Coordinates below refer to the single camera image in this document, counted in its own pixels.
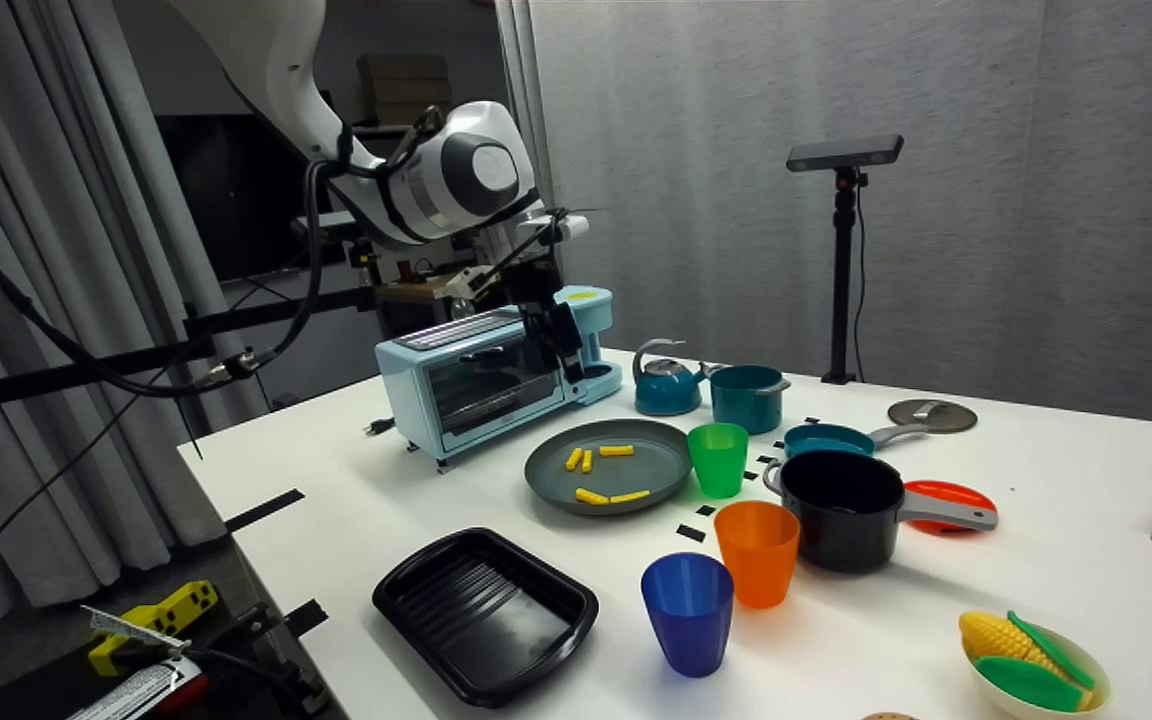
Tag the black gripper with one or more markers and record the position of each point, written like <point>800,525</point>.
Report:
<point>535,281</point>

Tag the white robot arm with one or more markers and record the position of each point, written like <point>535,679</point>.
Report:
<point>455,175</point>

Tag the teal toy kettle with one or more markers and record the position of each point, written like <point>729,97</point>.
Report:
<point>661,380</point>

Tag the light blue toy toaster oven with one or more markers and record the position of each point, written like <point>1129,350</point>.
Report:
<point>479,377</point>

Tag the grey round plate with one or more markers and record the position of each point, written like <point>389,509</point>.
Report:
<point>661,465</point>

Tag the green plastic cup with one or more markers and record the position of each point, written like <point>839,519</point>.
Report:
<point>719,457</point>

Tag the orange plastic cup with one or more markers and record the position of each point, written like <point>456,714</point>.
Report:
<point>759,545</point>

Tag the small teal frying pan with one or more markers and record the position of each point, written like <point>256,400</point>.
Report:
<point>840,439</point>

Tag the blue plastic cup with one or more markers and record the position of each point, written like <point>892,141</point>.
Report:
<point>690,611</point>

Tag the black baking tray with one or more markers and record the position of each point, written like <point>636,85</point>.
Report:
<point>485,615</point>

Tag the grey metal pot lid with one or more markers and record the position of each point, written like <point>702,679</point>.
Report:
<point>931,417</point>

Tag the bowl with toy corn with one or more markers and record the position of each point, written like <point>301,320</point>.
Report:
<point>1030,670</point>

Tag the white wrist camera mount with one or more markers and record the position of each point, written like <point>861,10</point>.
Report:
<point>541,234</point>

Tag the teal pot with handles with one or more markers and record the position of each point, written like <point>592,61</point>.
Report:
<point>749,397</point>

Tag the black saucepan grey handle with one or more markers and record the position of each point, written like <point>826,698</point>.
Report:
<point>852,507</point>

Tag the black camera on stand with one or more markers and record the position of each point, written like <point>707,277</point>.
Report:
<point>848,166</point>

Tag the yellow handled tool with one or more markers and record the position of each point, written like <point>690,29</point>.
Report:
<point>148,625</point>

